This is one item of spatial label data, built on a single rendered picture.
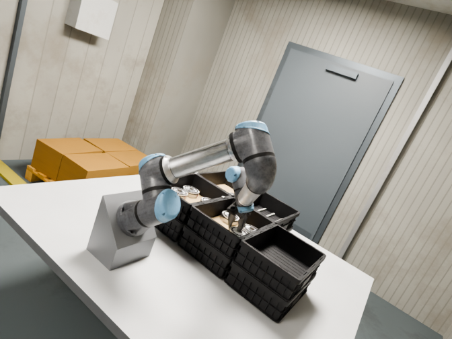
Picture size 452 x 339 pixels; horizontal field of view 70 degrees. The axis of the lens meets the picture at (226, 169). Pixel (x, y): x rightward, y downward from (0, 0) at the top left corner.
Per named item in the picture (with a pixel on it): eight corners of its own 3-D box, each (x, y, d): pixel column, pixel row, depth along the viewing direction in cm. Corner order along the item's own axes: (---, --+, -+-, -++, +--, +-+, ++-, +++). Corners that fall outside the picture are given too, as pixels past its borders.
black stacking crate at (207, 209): (229, 261, 144) (239, 240, 141) (181, 226, 158) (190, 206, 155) (267, 241, 178) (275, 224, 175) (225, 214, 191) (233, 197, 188)
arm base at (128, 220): (124, 242, 127) (142, 237, 122) (111, 206, 127) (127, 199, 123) (150, 229, 140) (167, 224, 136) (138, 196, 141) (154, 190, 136)
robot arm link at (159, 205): (138, 227, 122) (164, 218, 116) (134, 193, 126) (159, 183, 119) (161, 227, 132) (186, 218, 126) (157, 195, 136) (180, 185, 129)
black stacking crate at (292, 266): (287, 305, 130) (299, 282, 127) (230, 262, 144) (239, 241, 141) (316, 274, 164) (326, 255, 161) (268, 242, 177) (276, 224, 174)
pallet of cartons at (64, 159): (112, 167, 404) (122, 137, 394) (157, 198, 369) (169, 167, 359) (18, 172, 308) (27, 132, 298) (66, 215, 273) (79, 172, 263)
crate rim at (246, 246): (297, 286, 127) (300, 281, 127) (237, 244, 141) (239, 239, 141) (325, 259, 161) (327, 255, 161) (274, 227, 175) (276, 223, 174)
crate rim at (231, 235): (237, 244, 141) (239, 239, 141) (188, 209, 155) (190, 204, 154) (274, 227, 175) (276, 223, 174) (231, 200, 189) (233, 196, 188)
